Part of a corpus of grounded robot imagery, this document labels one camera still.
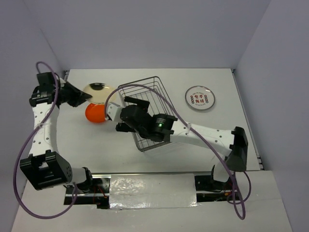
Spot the cream plate with dark edge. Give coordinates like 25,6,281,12
83,83,115,104

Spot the orange plate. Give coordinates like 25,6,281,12
85,103,106,123

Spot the white plate with pink pattern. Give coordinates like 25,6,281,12
184,86,216,112

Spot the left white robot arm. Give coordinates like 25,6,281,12
19,72,95,193

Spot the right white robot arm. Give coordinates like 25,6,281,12
106,97,248,189

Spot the silver foil covered panel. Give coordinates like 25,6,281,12
109,174,198,210

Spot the metal wire dish rack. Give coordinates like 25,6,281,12
118,76,184,153

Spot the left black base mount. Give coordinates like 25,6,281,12
74,178,111,209

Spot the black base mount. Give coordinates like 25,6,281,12
195,175,232,203
74,178,111,209

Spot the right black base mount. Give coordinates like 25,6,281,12
195,175,232,203

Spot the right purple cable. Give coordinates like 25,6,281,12
105,84,252,220

